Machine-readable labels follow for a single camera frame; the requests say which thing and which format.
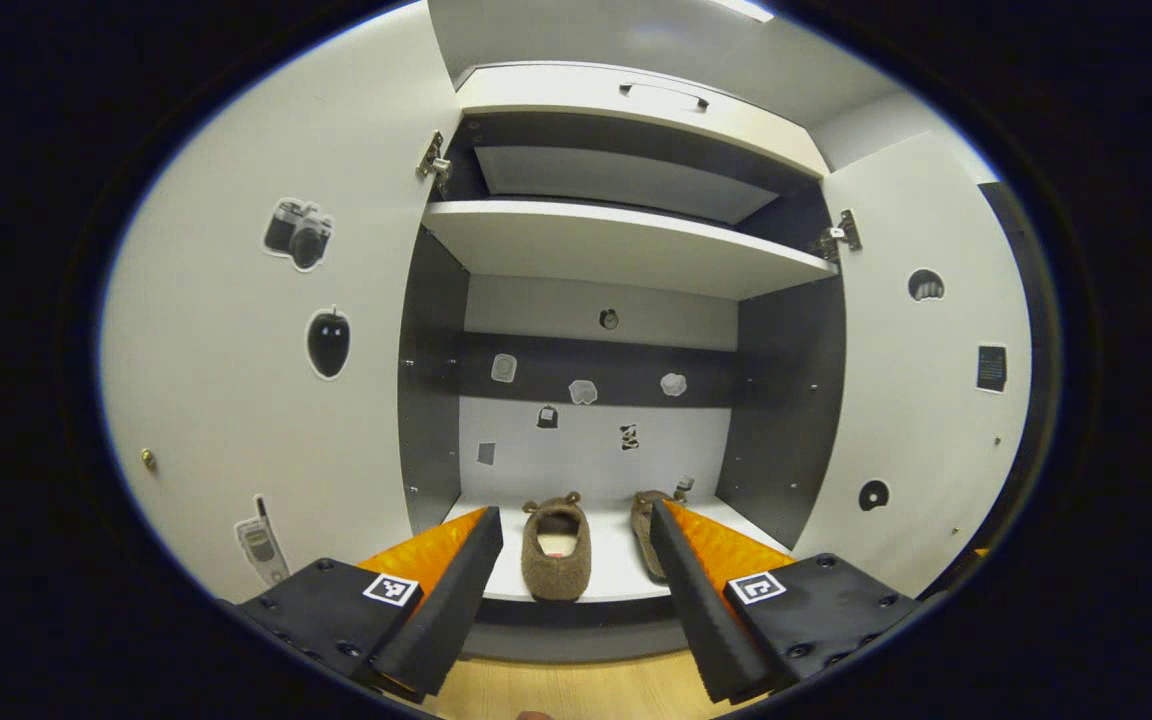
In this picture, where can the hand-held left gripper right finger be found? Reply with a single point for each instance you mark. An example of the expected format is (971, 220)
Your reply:
(701, 615)

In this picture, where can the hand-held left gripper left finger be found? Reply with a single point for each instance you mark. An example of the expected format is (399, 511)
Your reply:
(451, 610)

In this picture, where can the brown fuzzy shoe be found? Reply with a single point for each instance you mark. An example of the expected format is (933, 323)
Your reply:
(556, 570)
(644, 530)

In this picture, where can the white shoe cabinet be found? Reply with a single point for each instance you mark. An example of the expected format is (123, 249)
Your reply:
(586, 460)

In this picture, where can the white cabinet door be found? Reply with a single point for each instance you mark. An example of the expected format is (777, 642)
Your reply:
(236, 400)
(926, 420)

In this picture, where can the white cabinet shelf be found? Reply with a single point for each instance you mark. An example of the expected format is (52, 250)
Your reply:
(616, 245)

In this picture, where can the metal door hinge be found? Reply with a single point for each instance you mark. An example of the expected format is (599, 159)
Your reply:
(839, 233)
(433, 162)

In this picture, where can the white cabinet drawer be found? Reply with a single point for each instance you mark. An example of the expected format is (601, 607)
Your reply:
(576, 100)

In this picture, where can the large ceiling light panel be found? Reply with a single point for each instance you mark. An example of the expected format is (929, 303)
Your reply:
(751, 9)

